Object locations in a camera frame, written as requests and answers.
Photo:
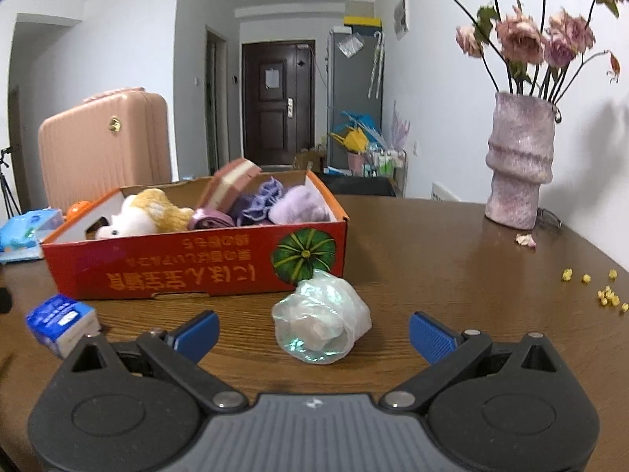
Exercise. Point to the clear bag on refrigerator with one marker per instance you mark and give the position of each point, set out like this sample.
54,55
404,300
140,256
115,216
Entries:
350,45

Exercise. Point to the scattered yellow crumbs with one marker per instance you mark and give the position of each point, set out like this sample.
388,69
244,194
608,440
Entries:
567,274

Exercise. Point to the small blue white tissue pack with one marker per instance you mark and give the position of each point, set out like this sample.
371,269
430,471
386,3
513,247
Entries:
59,317

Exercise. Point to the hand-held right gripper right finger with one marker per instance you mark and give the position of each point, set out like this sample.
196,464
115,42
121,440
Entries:
432,337

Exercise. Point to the pink bucket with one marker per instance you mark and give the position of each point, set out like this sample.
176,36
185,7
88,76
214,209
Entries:
356,163

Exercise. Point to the pink ribbed suitcase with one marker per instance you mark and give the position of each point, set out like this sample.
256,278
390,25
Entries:
98,157

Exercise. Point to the lilac plush toy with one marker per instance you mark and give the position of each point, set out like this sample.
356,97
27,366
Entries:
299,206

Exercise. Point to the dark brown entrance door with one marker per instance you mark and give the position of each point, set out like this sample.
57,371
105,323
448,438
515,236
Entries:
277,123

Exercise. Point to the dark interior door frame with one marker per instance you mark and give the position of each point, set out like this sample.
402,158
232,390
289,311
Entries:
212,103

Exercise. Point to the grey refrigerator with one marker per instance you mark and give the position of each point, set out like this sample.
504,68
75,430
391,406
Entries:
354,98

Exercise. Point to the blue folded item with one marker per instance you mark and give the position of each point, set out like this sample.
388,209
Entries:
366,123

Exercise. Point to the black tripod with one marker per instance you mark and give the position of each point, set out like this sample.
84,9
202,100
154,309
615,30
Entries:
5,150

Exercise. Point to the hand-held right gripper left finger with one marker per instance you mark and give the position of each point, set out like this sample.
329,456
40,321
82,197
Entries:
199,337

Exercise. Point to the paper sheet on door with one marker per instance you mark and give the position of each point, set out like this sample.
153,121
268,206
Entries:
272,77

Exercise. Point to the yellow black box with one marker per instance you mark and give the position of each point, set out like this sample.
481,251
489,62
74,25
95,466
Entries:
362,22

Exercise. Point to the dried pink rose bouquet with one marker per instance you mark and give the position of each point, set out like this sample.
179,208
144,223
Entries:
521,34

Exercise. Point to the pink satin cloth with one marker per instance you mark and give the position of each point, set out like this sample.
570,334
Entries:
211,220

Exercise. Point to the white cart with bottles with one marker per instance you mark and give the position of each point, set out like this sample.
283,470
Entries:
386,167

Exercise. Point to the clear plastic bag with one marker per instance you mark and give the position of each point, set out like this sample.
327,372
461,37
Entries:
319,314

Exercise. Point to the pink textured vase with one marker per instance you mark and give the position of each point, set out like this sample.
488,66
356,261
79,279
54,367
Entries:
521,157

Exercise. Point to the red cardboard box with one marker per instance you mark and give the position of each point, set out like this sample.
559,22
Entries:
172,270

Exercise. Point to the black bag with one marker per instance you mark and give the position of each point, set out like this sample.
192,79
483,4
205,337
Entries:
358,186

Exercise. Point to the brown cardboard box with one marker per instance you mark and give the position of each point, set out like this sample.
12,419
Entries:
308,161

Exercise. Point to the pink brown sponge block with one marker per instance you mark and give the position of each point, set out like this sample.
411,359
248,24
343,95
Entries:
231,179

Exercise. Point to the fallen rose petal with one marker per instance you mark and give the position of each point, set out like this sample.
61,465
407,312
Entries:
525,240

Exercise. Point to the eyeglasses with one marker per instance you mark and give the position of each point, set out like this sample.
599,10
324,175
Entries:
549,219

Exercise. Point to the wall-mounted panel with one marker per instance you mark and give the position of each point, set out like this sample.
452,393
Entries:
401,17

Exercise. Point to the purple feather decoration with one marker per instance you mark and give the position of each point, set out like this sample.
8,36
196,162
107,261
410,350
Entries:
400,128

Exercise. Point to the white folded umbrella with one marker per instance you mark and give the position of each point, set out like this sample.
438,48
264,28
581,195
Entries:
376,66

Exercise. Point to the orange fruit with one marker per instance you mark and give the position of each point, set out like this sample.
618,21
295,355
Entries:
76,209

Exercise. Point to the yellow white hamster plush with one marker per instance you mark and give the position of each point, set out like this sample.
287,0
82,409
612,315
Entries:
147,211

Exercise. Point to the purple knit cloth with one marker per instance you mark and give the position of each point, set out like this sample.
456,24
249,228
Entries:
260,201

